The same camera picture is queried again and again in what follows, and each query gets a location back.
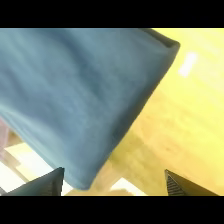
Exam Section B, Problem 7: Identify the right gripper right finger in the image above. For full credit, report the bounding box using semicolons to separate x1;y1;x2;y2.
164;168;220;197

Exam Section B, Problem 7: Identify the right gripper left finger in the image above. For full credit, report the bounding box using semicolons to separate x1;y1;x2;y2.
5;167;65;197

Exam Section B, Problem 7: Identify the blue garment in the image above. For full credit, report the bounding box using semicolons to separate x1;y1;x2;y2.
0;28;181;191

